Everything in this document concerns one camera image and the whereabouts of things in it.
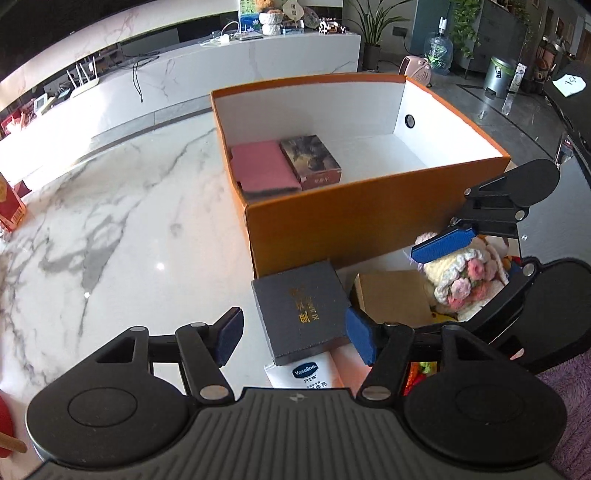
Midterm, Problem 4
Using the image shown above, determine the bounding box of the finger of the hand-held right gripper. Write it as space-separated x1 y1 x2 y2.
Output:
416 259 542 343
411 172 531 265

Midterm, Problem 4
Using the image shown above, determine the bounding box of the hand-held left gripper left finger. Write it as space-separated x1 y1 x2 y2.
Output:
95 307 245 404

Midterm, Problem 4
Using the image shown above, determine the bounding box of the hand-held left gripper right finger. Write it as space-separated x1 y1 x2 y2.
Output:
345 307 499 403

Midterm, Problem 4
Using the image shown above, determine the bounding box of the crochet flower bouquet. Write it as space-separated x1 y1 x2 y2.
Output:
414 231 522 320

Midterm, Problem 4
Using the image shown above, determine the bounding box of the dark grey box gold print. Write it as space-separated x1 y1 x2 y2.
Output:
251 259 353 366

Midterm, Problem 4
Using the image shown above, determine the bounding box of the orange cardboard box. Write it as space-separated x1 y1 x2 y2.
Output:
211 74 512 278

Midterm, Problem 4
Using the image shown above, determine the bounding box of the brown cardboard box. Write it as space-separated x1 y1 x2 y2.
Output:
352 270 445 327

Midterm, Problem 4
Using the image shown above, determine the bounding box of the white lotion tube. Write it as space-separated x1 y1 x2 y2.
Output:
263 348 345 391

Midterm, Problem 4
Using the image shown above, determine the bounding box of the colourful toy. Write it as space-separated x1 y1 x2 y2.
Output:
404 360 439 398

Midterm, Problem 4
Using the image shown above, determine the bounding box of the dark painted box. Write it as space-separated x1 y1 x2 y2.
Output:
280 135 343 191

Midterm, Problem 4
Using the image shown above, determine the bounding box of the pink flat box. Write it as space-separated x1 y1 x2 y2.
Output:
230 141 302 195

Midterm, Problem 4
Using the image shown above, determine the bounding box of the pink heater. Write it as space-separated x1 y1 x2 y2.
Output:
399 55 433 87

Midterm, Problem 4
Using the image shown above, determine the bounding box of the silver trash can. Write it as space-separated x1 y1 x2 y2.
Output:
482 56 518 99

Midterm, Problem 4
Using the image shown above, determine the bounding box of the black table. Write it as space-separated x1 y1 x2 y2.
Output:
545 60 591 181

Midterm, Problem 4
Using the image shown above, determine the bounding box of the blue water bottle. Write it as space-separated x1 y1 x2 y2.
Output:
423 16 453 75

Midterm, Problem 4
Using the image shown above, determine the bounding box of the white paper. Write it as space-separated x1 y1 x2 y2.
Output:
551 74 587 96

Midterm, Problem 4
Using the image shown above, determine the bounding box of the tall potted plant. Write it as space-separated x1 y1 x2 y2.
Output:
344 0 413 71

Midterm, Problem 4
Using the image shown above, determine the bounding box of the green vine plant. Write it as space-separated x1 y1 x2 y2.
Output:
449 0 483 60

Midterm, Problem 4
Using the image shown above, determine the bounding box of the grey cabinet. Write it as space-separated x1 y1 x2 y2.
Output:
475 0 543 70

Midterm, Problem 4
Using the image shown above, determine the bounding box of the red packet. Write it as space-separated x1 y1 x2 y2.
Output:
0 173 27 232

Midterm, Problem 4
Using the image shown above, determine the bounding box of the white marble cabinet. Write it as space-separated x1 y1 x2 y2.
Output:
0 30 362 185

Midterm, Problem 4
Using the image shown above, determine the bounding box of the teddy bear in white pot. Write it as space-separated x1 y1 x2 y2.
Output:
255 0 284 37

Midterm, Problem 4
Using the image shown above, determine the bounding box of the white router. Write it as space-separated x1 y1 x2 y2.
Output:
67 58 101 97

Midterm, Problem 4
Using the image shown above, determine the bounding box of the small landscape painting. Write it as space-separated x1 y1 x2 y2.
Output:
239 0 262 33

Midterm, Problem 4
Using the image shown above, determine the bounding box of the red gift box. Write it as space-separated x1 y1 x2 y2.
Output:
0 111 28 137

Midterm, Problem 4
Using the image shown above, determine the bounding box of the black television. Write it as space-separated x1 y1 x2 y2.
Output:
9 0 238 79

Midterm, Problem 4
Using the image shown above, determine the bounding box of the red paddle wooden handle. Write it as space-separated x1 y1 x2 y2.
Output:
0 394 28 459

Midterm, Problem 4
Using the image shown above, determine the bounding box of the black cable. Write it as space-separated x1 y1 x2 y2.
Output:
131 53 160 106

